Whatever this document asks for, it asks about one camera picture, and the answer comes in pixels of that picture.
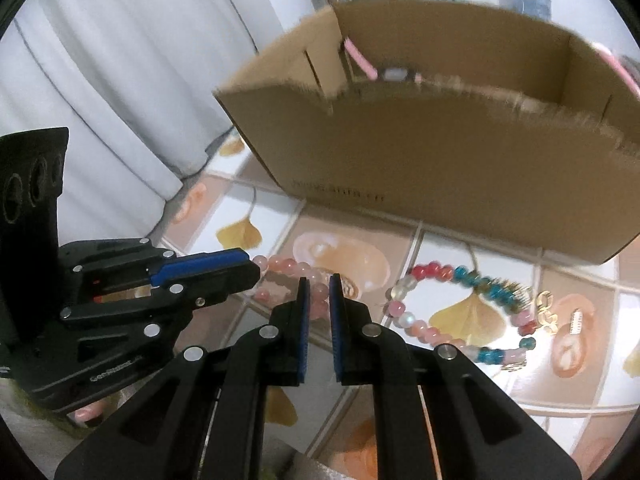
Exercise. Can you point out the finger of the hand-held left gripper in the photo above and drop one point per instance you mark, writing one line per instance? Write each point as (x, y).
(200, 263)
(220, 285)

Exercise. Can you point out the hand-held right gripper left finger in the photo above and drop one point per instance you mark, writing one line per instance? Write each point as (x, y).
(303, 330)

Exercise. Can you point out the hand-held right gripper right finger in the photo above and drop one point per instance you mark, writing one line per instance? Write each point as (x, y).
(336, 330)

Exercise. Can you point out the brown cardboard box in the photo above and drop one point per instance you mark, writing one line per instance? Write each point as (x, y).
(450, 170)

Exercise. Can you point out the silver abacus charm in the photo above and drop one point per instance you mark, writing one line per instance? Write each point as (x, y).
(576, 322)

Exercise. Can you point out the person's left hand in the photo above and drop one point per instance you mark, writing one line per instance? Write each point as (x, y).
(89, 414)

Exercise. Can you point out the ginkgo print tablecloth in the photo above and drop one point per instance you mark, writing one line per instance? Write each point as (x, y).
(350, 250)

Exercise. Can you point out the white curtain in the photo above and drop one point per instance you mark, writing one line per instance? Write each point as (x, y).
(100, 85)

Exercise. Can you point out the pink floral blanket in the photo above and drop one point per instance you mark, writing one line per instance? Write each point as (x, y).
(622, 67)

